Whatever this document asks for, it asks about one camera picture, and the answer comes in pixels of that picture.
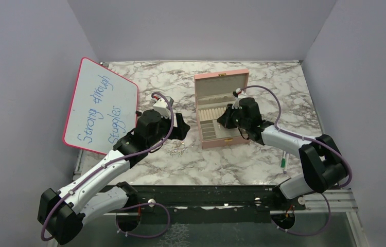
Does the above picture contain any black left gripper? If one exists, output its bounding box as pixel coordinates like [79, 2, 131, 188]
[147, 111, 190, 148]

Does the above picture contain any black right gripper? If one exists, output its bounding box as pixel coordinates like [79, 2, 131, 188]
[217, 103, 249, 130]

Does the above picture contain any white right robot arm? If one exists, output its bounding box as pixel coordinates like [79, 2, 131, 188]
[217, 97, 351, 209]

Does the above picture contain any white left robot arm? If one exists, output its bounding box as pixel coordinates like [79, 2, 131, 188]
[37, 110, 190, 244]

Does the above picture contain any pink jewelry box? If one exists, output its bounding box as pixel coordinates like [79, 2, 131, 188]
[194, 68, 249, 149]

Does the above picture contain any green marker pen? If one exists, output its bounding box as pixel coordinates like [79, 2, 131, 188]
[280, 151, 287, 168]

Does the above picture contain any pink-framed whiteboard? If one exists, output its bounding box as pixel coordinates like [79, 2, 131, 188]
[63, 57, 139, 154]

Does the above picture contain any rhinestone necklace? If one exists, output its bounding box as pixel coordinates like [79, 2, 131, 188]
[166, 142, 185, 157]

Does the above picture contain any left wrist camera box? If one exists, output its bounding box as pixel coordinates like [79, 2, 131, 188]
[152, 95, 174, 119]

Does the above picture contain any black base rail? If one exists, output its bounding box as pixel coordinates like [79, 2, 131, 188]
[111, 185, 305, 228]

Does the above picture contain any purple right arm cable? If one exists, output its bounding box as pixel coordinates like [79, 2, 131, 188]
[239, 85, 353, 237]

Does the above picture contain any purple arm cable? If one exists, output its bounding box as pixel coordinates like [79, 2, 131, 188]
[40, 92, 175, 242]
[239, 85, 353, 237]

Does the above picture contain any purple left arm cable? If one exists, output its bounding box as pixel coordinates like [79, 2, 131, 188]
[40, 92, 175, 242]

